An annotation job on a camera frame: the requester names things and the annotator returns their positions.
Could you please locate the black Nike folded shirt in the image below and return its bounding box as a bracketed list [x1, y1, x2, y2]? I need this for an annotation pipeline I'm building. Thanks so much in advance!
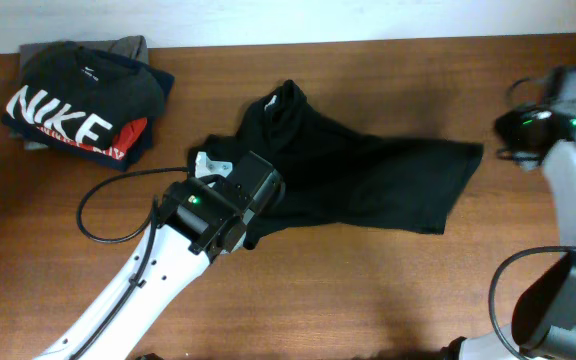
[4, 41, 167, 151]

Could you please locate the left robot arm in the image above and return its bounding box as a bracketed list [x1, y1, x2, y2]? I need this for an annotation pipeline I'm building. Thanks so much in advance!
[40, 153, 284, 359]

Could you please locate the navy folded shirt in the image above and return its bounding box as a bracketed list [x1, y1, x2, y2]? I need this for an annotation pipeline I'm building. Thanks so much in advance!
[1, 42, 174, 171]

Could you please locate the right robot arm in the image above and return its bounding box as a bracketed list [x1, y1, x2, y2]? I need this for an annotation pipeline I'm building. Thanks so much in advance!
[439, 107, 576, 359]

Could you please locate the red folded shirt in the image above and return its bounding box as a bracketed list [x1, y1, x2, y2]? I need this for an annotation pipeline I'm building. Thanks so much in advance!
[37, 118, 148, 160]

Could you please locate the black t-shirt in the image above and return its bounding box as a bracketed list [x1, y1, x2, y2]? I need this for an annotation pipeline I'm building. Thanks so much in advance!
[187, 80, 484, 249]

